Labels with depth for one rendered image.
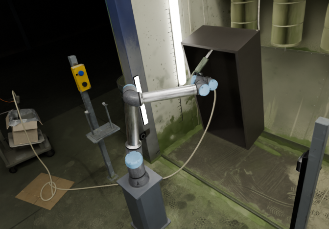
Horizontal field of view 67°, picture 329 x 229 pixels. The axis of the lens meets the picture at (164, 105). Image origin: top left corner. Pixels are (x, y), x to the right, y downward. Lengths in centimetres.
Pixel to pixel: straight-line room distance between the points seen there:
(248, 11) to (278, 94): 112
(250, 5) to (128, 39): 160
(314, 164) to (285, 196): 168
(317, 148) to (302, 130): 218
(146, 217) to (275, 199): 135
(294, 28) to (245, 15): 62
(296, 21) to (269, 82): 89
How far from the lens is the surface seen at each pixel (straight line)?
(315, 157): 134
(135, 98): 187
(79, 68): 257
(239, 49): 207
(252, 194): 298
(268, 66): 372
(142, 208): 239
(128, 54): 265
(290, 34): 322
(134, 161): 215
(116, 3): 255
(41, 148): 415
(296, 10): 318
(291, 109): 353
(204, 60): 240
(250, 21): 349
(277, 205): 293
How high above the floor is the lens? 231
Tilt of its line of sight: 30 degrees down
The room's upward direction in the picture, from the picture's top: 9 degrees counter-clockwise
